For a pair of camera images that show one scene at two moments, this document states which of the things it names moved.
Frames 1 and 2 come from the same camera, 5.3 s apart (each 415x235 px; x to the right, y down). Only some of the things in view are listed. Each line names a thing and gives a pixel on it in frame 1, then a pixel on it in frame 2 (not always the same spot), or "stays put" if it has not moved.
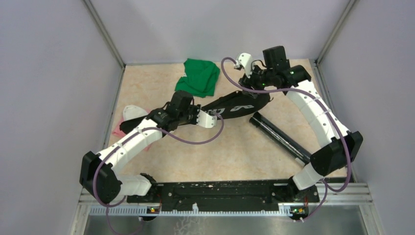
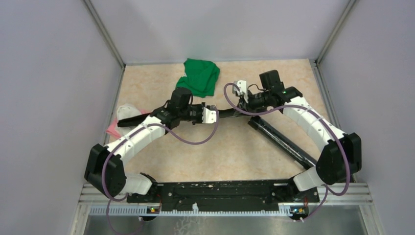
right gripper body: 258,80 to 256,102
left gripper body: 193,111 stays put
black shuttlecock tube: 278,137 stays put
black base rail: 284,192 stays put
